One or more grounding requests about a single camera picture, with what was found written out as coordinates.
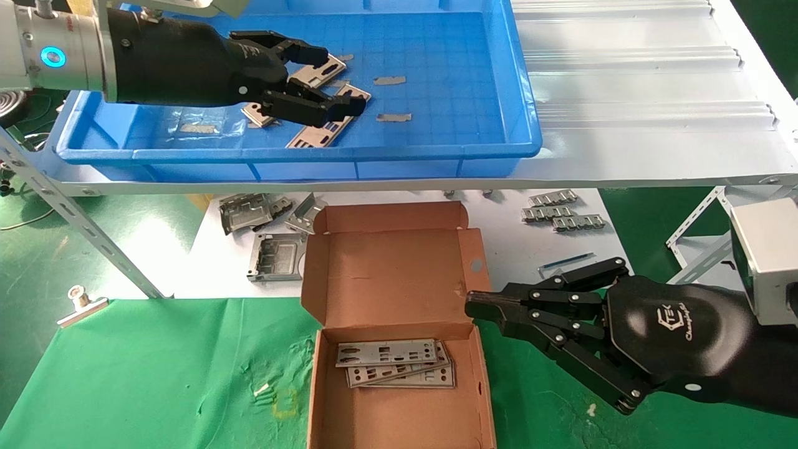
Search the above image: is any blue plastic tray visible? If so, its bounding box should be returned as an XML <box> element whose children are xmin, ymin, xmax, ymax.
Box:
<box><xmin>55</xmin><ymin>0</ymin><xmax>543</xmax><ymax>183</ymax></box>

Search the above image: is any silver binder clip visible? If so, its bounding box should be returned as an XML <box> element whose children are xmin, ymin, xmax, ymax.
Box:
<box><xmin>57</xmin><ymin>285</ymin><xmax>110</xmax><ymax>328</ymax></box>

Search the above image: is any white metal shelf board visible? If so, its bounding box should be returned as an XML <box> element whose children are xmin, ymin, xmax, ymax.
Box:
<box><xmin>25</xmin><ymin>0</ymin><xmax>798</xmax><ymax>198</ymax></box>

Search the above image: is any grey sheet metal frame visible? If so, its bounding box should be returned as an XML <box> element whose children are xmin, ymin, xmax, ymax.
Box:
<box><xmin>248</xmin><ymin>232</ymin><xmax>307</xmax><ymax>283</ymax></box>
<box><xmin>219</xmin><ymin>193</ymin><xmax>275</xmax><ymax>236</ymax></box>

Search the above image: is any brown cardboard box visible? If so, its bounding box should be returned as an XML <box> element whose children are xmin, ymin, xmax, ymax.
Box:
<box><xmin>301</xmin><ymin>201</ymin><xmax>498</xmax><ymax>449</ymax></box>

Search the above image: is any bent grey metal plate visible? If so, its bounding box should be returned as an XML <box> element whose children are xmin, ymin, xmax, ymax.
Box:
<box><xmin>285</xmin><ymin>193</ymin><xmax>329</xmax><ymax>236</ymax></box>

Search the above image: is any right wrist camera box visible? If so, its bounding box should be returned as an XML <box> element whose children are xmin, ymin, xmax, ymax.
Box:
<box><xmin>728</xmin><ymin>197</ymin><xmax>798</xmax><ymax>327</ymax></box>

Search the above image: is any white perforated rack post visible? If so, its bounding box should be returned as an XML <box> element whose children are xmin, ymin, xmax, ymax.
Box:
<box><xmin>666</xmin><ymin>186</ymin><xmax>733</xmax><ymax>250</ymax></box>
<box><xmin>0</xmin><ymin>125</ymin><xmax>170</xmax><ymax>300</ymax></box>
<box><xmin>670</xmin><ymin>240</ymin><xmax>739</xmax><ymax>286</ymax></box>

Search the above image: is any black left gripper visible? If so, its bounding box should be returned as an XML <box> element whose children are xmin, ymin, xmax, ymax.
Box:
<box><xmin>103</xmin><ymin>9</ymin><xmax>367</xmax><ymax>128</ymax></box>

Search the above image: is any green table cloth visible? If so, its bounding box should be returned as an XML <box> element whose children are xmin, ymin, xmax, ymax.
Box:
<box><xmin>0</xmin><ymin>290</ymin><xmax>798</xmax><ymax>449</ymax></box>

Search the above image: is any silver IO shield plate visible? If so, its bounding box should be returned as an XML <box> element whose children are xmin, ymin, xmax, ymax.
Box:
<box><xmin>336</xmin><ymin>339</ymin><xmax>440</xmax><ymax>368</ymax></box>
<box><xmin>287</xmin><ymin>84</ymin><xmax>372</xmax><ymax>149</ymax></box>
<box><xmin>358</xmin><ymin>362</ymin><xmax>457</xmax><ymax>390</ymax></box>
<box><xmin>242</xmin><ymin>53</ymin><xmax>348</xmax><ymax>128</ymax></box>
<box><xmin>346</xmin><ymin>342</ymin><xmax>451</xmax><ymax>389</ymax></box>

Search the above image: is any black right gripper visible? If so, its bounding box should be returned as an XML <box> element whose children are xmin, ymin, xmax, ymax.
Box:
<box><xmin>464</xmin><ymin>257</ymin><xmax>798</xmax><ymax>418</ymax></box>

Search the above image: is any grey floor cable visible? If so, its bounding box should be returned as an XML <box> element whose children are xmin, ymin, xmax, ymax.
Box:
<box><xmin>0</xmin><ymin>208</ymin><xmax>58</xmax><ymax>231</ymax></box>

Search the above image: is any ridged grey metal strip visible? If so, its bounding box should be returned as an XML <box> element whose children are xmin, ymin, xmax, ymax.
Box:
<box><xmin>552</xmin><ymin>215</ymin><xmax>608</xmax><ymax>233</ymax></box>
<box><xmin>522</xmin><ymin>206</ymin><xmax>577</xmax><ymax>223</ymax></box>
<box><xmin>529</xmin><ymin>190</ymin><xmax>579</xmax><ymax>207</ymax></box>

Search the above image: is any white board sheet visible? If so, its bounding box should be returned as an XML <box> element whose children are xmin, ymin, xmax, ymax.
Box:
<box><xmin>175</xmin><ymin>189</ymin><xmax>630</xmax><ymax>300</ymax></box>

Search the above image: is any chrome stool base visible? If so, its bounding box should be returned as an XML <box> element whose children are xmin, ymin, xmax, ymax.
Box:
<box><xmin>0</xmin><ymin>92</ymin><xmax>29</xmax><ymax>128</ymax></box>

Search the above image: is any blue pen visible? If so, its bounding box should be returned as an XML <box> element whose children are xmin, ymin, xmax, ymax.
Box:
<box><xmin>539</xmin><ymin>252</ymin><xmax>594</xmax><ymax>276</ymax></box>

